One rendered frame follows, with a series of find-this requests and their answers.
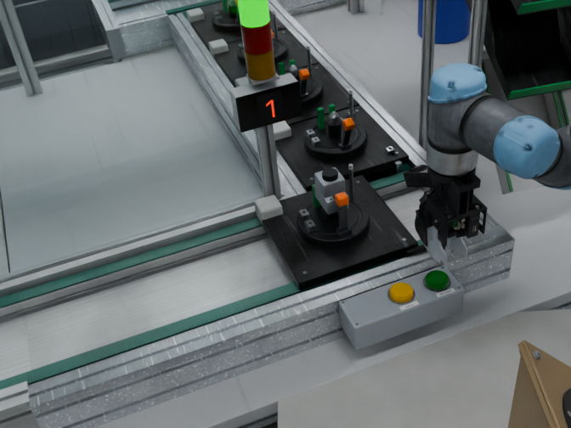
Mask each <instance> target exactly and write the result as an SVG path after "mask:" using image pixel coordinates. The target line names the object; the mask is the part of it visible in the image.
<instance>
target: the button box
mask: <svg viewBox="0 0 571 428"><path fill-rule="evenodd" d="M433 270H439V271H443V272H445V273H447V275H448V276H449V284H448V285H447V287H445V288H444V289H441V290H435V289H432V288H430V287H428V286H427V284H426V275H427V274H428V273H429V272H431V271H433ZM397 283H406V284H409V285H410V286H411V287H412V289H413V297H412V298H411V299H410V300H409V301H407V302H397V301H394V300H393V299H392V298H391V296H390V288H391V286H392V285H393V284H397ZM463 296H464V288H463V287H462V286H461V285H460V283H459V282H458V281H457V280H456V279H455V277H454V276H453V275H452V274H451V272H450V271H449V270H448V269H447V267H446V266H444V265H443V266H440V267H436V268H433V269H431V270H428V271H426V272H423V273H418V274H416V275H414V276H411V277H408V278H406V279H401V280H399V281H396V282H394V283H391V284H387V285H384V286H382V287H379V288H376V289H374V290H370V291H367V292H365V293H362V294H359V295H356V296H353V297H350V298H348V299H345V300H342V301H339V303H338V304H339V318H340V325H341V326H342V328H343V330H344V332H345V333H346V335H347V337H348V339H349V340H350V341H351V343H352V345H353V347H354V348H355V350H359V349H362V348H365V347H367V346H371V345H373V344H376V343H378V342H381V341H384V340H387V339H390V338H392V337H394V336H397V335H401V334H403V333H406V332H408V331H411V330H413V329H417V328H420V327H422V326H424V325H427V324H431V323H433V322H436V321H439V320H440V319H443V318H447V317H449V316H452V315H455V314H457V313H461V312H462V305H463Z"/></svg>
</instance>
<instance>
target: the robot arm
mask: <svg viewBox="0 0 571 428"><path fill-rule="evenodd" d="M485 82H486V76H485V74H484V73H483V71H482V70H481V69H480V68H478V67H477V66H475V65H470V64H466V63H453V64H448V65H445V66H442V67H440V68H438V69H437V70H435V71H434V73H433V74H432V78H431V85H430V93H429V96H428V101H429V110H428V132H427V166H426V165H419V166H414V167H412V168H410V170H409V171H407V172H404V173H403V174H404V179H405V182H406V185H407V187H415V188H420V187H424V188H429V189H430V190H428V191H426V192H424V195H423V196H422V197H421V198H420V199H419V201H420V202H421V203H420V204H419V210H416V219H415V228H416V232H417V233H418V235H419V237H420V239H421V241H422V243H423V244H424V246H425V247H426V249H427V251H428V252H429V254H430V255H431V257H432V258H433V259H434V260H435V261H437V262H438V263H440V262H443V263H447V257H448V255H449V254H450V252H451V251H455V252H456V253H458V254H459V255H461V256H464V257H465V256H466V255H467V247H466V245H465V243H464V241H463V239H462V236H466V237H467V238H468V239H469V238H471V237H474V236H477V235H478V230H479V231H480V232H481V233H482V234H484V231H485V223H486V216H487V209H488V208H487V207H486V206H485V205H484V204H483V203H482V202H481V201H480V200H479V199H478V198H477V197H476V196H475V195H474V194H473V191H474V189H477V188H480V183H481V179H479V178H478V177H477V176H476V175H475V173H476V165H477V163H478V154H480V155H482V156H484V157H486V158H487V159H489V160H491V161H493V162H494V163H495V164H497V165H499V166H500V167H501V168H502V169H503V170H504V171H506V172H509V173H511V174H514V175H517V176H519V177H520V178H523V179H534V180H535V181H537V182H538V183H540V184H542V185H544V186H546V187H548V188H552V189H561V190H568V189H571V124H570V125H567V126H565V127H561V128H559V129H557V130H555V129H553V128H552V127H549V126H548V125H547V124H546V123H545V122H544V121H542V120H541V119H539V118H537V117H534V116H531V115H528V114H526V113H524V112H522V111H521V110H518V109H516V108H514V107H512V106H510V105H509V104H506V103H504V102H502V101H500V100H499V99H497V98H496V97H494V96H493V95H491V94H489V93H486V92H485V89H486V88H487V84H486V83H485ZM480 212H482V213H483V225H482V224H481V223H480V222H479V218H480Z"/></svg>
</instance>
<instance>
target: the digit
mask: <svg viewBox="0 0 571 428"><path fill-rule="evenodd" d="M256 101H257V113H258V120H259V126H260V125H262V124H266V123H269V122H272V121H278V120H281V119H284V112H283V104H282V97H281V90H279V91H275V92H272V93H266V94H263V95H259V96H256Z"/></svg>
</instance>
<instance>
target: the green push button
mask: <svg viewBox="0 0 571 428"><path fill-rule="evenodd" d="M426 284H427V286H428V287H430V288H432V289H435V290H441V289H444V288H445V287H447V285H448V284H449V276H448V275H447V273H445V272H443V271H439V270H433V271H431V272H429V273H428V274H427V275H426Z"/></svg>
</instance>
